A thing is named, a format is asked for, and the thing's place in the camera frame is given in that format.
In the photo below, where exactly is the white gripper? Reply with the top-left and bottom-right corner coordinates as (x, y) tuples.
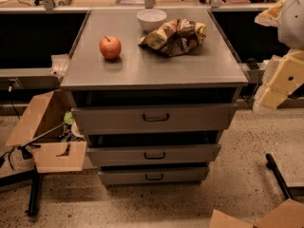
(253, 0), (304, 114)

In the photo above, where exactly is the grey drawer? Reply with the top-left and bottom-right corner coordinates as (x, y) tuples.
(98, 167), (209, 185)
(72, 104), (237, 135)
(87, 143), (221, 166)

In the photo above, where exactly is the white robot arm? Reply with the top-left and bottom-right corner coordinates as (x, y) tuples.
(253, 0), (304, 114)

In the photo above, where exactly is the grey top drawer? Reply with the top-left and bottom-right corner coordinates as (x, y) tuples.
(72, 104), (237, 135)

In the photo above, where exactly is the grey metal drawer cabinet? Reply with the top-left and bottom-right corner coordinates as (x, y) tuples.
(61, 8), (248, 171)

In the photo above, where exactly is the grey bottom drawer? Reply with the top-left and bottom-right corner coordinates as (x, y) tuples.
(98, 167), (209, 185)

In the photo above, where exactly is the open cardboard box left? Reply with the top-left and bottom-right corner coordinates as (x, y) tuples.
(6, 90), (86, 173)

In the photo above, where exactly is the black adapter on shelf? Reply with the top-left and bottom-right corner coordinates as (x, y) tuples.
(246, 58), (259, 70)

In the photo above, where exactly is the crumpled brown chip bag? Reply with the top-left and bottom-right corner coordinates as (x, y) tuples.
(138, 18), (207, 57)

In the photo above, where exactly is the black bar right floor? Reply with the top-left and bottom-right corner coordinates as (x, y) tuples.
(266, 154), (294, 200)

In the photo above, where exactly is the white bowl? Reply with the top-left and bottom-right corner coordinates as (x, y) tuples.
(137, 9), (167, 33)

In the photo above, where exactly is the cardboard box bottom right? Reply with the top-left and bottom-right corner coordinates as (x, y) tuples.
(208, 199), (304, 228)

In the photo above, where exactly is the red apple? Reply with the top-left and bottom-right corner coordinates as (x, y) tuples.
(99, 36), (122, 60)

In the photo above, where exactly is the clear plastic piece left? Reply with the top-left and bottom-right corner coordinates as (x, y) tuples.
(47, 54), (69, 78)

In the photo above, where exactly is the black stand left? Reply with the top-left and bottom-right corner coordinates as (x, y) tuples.
(0, 123), (65, 217)

